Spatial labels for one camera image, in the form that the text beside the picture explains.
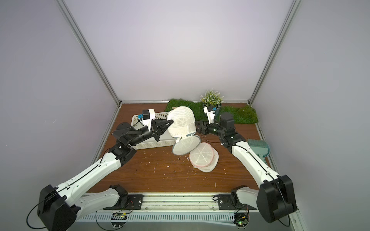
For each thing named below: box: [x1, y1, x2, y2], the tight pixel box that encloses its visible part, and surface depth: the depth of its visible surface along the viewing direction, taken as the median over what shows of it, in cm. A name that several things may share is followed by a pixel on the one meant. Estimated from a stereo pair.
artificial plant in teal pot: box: [200, 87, 224, 114], surface depth 100 cm
